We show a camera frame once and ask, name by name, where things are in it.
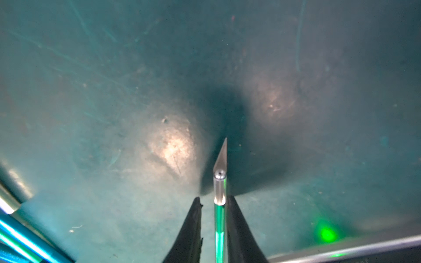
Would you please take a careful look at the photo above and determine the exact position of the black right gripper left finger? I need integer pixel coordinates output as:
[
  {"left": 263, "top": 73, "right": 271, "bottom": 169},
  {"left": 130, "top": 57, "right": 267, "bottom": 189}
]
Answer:
[{"left": 163, "top": 197, "right": 203, "bottom": 263}]

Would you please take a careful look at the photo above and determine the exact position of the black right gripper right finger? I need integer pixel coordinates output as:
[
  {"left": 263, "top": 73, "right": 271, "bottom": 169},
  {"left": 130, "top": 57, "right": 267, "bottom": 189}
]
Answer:
[{"left": 226, "top": 195, "right": 268, "bottom": 263}]

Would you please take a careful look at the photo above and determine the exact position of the green carving knife capped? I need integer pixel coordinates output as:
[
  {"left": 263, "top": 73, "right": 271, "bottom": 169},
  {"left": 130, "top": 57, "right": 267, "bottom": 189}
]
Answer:
[{"left": 213, "top": 138, "right": 228, "bottom": 263}]

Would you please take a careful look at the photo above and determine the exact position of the horizontal aluminium frame rail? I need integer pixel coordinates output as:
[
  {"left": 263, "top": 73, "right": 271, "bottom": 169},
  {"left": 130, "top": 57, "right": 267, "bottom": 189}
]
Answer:
[{"left": 268, "top": 231, "right": 421, "bottom": 263}]

